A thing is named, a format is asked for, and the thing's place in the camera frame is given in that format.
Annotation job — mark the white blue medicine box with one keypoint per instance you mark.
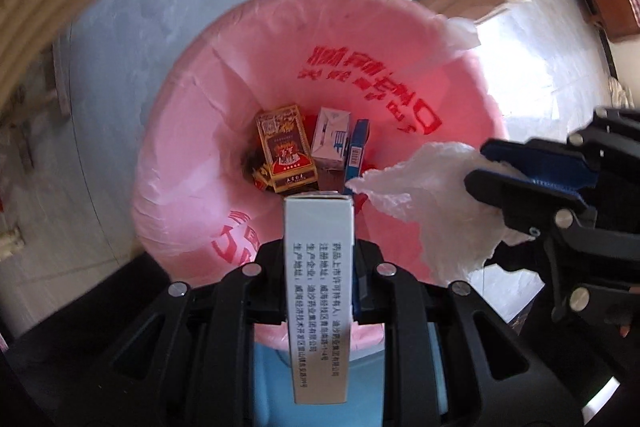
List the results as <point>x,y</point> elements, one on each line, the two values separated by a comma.
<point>317,297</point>

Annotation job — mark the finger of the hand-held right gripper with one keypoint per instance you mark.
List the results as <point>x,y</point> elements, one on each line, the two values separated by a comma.
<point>545,162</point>
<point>530,207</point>

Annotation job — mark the trash bin with pink bag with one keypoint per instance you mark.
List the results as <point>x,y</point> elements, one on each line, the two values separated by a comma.
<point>225,107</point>

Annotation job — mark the white blue milk carton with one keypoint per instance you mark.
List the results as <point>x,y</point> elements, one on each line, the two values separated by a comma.
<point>327,142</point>

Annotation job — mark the brown wooden cabinet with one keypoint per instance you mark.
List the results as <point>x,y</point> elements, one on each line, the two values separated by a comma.
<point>607,2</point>

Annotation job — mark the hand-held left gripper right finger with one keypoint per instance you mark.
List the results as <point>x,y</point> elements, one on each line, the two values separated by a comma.
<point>356,294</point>

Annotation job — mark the red gold cigarette box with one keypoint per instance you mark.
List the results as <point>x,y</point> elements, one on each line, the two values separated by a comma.
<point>287,152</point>

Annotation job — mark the white plastic scrap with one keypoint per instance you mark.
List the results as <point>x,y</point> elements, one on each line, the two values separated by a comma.
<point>460,33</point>

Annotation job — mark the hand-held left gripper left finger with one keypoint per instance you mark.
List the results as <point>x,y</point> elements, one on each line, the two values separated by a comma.
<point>270,292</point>

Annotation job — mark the white tissue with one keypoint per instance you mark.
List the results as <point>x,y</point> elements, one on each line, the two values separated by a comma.
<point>440,207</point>

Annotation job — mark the light blue bear box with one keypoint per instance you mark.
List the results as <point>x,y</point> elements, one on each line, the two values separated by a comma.
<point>357,142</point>

